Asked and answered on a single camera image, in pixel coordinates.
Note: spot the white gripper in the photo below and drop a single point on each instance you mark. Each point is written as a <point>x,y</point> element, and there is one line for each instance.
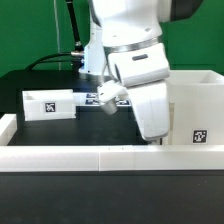
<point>143,72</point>

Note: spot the white drawer cabinet frame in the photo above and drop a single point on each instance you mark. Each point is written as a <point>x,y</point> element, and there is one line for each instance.
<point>196,102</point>

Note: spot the white drawer box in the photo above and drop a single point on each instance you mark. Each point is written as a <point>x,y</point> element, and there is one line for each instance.
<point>49,105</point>

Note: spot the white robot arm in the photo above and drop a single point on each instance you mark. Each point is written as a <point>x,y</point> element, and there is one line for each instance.
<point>126,25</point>

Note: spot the white marker tag sheet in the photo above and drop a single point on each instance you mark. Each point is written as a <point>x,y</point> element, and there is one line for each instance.
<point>91,99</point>

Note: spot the white U-shaped fence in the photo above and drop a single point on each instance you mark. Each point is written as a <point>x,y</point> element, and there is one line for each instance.
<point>103,158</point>

